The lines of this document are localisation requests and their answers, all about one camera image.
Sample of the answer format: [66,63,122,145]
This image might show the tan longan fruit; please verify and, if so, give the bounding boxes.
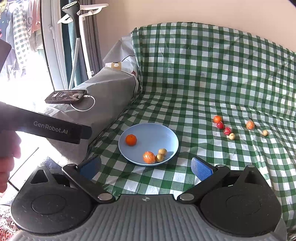
[227,133,235,140]

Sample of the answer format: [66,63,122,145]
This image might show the person's left hand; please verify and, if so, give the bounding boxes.
[1,131,21,193]

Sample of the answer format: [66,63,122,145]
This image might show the small red fruit beside orange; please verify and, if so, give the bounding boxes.
[216,121,225,130]

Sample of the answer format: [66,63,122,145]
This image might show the black smartphone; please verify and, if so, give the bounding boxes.
[45,90,87,104]

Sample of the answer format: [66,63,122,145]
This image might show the upper tan longan in plate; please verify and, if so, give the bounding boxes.
[158,148,168,156]

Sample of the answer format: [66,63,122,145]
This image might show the tan longan in plate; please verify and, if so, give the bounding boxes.
[158,148,168,156]
[156,153,165,162]

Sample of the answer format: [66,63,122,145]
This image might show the lower tan longan in plate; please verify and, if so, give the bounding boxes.
[156,153,165,162]

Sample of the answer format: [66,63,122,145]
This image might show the small orange on cloth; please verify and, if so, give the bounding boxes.
[213,115,222,123]

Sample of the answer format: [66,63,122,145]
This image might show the plain orange in plate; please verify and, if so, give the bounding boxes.
[125,134,137,146]

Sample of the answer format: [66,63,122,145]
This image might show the wrapped orange in plate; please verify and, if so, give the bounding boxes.
[142,151,156,164]

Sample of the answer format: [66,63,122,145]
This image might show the wrapped orange far right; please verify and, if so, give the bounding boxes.
[246,120,255,130]

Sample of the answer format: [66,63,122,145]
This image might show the light blue plate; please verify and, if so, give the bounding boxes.
[118,123,179,167]

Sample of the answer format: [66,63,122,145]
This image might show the green white checkered cloth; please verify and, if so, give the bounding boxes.
[87,22,296,232]

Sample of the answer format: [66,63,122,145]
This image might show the grey sofa armrest cover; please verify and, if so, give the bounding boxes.
[43,69,138,165]

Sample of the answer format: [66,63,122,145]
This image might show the hanging clothes outside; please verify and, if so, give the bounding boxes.
[1,1,43,80]

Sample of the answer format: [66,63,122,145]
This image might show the small beige tag box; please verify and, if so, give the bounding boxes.
[105,62,122,70]

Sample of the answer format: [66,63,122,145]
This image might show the white garment steamer stand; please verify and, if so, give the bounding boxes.
[58,1,108,90]

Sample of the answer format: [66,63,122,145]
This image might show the white printed cushion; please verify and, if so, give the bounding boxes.
[102,35,142,94]

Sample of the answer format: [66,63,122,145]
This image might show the white charging cable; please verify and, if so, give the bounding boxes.
[70,94,96,112]

